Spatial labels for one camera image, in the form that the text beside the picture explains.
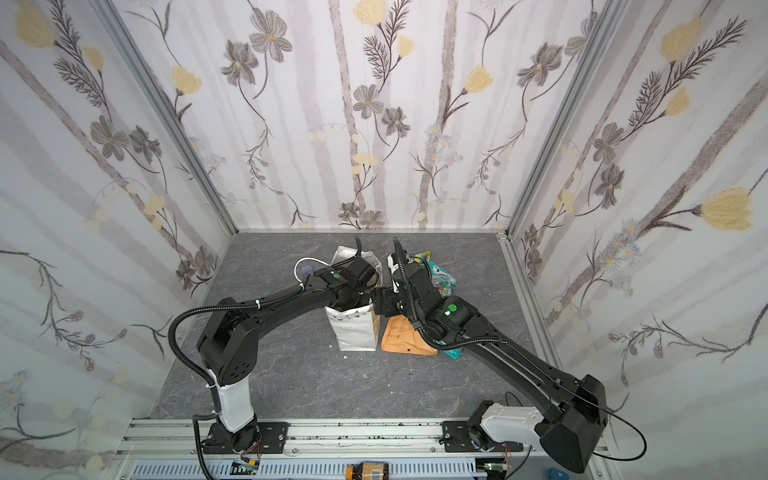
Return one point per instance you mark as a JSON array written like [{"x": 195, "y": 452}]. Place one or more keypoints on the white paper bag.
[{"x": 356, "y": 329}]

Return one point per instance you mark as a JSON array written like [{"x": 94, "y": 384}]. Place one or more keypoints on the yellow black connector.
[{"x": 368, "y": 470}]

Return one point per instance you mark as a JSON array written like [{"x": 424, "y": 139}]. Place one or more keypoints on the green snack packet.
[{"x": 423, "y": 257}]

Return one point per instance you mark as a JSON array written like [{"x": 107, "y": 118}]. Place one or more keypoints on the orange paper snack packet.
[{"x": 400, "y": 337}]

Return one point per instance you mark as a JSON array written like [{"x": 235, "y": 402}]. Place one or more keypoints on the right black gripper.
[{"x": 387, "y": 299}]

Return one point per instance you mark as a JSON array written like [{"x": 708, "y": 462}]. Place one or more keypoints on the white slotted cable duct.
[{"x": 408, "y": 468}]

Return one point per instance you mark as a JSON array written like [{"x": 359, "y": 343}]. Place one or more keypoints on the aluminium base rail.
[{"x": 304, "y": 439}]

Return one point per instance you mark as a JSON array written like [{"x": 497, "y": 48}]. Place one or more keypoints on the teal mint candy packet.
[
  {"x": 443, "y": 281},
  {"x": 454, "y": 353}
]

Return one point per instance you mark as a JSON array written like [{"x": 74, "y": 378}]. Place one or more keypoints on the blue object bottom right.
[{"x": 556, "y": 474}]

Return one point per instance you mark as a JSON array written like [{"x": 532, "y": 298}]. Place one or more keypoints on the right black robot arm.
[{"x": 568, "y": 415}]

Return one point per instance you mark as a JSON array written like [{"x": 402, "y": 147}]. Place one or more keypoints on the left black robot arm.
[{"x": 229, "y": 344}]

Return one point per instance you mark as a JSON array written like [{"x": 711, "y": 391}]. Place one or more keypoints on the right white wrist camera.
[{"x": 398, "y": 269}]

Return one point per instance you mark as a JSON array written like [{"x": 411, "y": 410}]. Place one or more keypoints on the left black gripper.
[{"x": 358, "y": 289}]

